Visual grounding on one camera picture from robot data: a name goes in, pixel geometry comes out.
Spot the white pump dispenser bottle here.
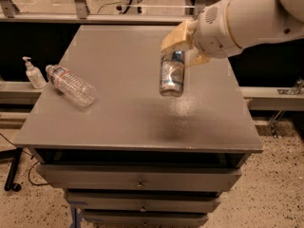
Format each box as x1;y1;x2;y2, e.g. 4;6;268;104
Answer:
23;56;47;89

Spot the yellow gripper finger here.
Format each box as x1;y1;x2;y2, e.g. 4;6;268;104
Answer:
161;20;198;53
185;49;210;67

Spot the black stand leg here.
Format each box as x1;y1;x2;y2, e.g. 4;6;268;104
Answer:
0;148;22;192

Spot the grey drawer cabinet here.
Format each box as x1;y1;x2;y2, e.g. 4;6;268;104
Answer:
15;25;262;227

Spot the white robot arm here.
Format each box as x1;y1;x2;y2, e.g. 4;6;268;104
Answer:
161;0;304;66

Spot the clear plastic water bottle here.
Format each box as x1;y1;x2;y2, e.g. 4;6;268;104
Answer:
46;65;96;107

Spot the black floor cable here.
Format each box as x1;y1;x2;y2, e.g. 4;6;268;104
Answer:
0;132;49;187

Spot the blue silver redbull can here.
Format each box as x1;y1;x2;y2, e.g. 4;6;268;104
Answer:
159;51;185;98

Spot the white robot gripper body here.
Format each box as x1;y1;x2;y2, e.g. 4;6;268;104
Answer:
193;0;242;59

